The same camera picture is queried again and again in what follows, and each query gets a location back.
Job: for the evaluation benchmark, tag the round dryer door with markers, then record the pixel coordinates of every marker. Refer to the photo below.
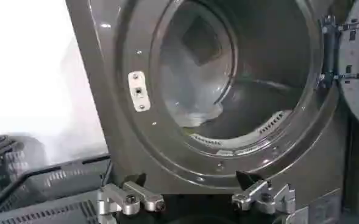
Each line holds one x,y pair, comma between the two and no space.
357,61

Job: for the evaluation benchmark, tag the black plastic laundry basket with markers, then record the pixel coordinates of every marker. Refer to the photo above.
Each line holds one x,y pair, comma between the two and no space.
42,188

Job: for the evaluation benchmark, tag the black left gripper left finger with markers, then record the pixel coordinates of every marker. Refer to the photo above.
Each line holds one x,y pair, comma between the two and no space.
130,198

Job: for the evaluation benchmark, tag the grey dryer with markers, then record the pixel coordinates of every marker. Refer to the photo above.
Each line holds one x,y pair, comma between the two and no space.
197,91

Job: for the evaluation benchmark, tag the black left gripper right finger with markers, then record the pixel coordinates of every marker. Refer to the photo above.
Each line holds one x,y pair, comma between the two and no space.
258,194

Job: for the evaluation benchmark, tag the pale cloth in drum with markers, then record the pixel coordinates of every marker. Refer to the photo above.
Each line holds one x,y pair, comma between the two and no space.
194,100

